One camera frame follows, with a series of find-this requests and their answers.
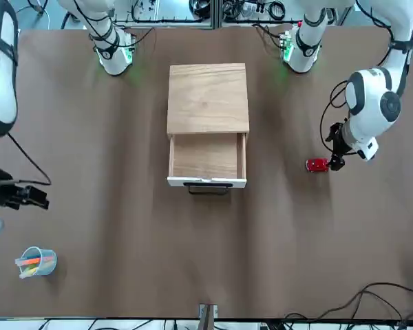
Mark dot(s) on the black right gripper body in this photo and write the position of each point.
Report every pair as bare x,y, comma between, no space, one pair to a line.
5,192

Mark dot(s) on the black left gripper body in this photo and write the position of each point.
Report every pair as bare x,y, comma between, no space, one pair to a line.
340,144

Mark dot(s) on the red toy car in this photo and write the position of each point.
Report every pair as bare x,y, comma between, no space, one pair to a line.
316,165

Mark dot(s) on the white-fronted wooden drawer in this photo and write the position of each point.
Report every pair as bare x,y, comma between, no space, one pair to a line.
206,154

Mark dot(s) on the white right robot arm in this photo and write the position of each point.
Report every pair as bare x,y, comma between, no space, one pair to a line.
1,86

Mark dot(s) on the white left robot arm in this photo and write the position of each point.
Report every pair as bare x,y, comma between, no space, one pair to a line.
365,103

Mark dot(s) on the wooden cabinet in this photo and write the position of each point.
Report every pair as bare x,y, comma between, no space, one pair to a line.
206,99

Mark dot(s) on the orange highlighter marker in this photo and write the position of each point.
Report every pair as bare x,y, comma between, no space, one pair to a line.
29,262

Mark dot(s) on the translucent pen cup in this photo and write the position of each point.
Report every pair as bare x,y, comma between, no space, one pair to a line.
46,266

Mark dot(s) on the aluminium frame post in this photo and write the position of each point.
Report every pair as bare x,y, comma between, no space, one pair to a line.
208,316

